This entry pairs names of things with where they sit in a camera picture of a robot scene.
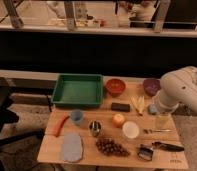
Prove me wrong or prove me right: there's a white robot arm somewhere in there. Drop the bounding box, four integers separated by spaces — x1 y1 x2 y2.
154 66 197 113

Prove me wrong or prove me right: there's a red bowl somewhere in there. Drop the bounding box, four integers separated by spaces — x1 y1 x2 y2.
105 78 126 97

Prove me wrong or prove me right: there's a black eraser block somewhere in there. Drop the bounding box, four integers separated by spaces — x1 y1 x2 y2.
111 103 130 112

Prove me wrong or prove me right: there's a purple bowl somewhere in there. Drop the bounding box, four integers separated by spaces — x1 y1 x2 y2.
143 78 161 96

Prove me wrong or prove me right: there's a green plastic tray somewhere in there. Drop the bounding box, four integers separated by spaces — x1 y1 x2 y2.
52 74 103 108

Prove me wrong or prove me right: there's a blue plastic cup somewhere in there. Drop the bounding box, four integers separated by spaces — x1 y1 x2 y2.
70 109 84 126

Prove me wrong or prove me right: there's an orange apple toy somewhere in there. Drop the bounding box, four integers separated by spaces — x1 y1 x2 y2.
112 114 125 128

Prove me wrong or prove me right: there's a metal cup with utensils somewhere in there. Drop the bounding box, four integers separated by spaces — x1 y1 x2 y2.
89 121 101 137

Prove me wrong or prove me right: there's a yellow banana peel toy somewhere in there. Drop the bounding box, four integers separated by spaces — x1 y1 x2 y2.
131 96 145 116

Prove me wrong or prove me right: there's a red chili pepper toy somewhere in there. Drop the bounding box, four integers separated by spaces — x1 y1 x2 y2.
53 116 69 137

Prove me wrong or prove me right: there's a blue sponge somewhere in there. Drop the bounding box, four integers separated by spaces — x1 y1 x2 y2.
148 104 158 115

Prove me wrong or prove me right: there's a bunch of dark grapes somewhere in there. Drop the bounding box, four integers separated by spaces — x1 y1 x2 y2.
95 138 130 157

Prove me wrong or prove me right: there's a small metal fork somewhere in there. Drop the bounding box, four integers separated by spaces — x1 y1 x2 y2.
143 129 171 134

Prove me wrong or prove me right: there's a grey blue cloth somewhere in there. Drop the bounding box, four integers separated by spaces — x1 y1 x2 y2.
61 133 83 162

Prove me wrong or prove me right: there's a clear glass cup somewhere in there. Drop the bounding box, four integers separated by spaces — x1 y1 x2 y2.
155 113 170 129

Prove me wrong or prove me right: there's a black chair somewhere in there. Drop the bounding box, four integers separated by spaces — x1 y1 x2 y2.
0 86 44 171

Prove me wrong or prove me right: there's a black handled tool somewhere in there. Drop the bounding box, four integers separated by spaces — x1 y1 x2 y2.
152 141 185 152

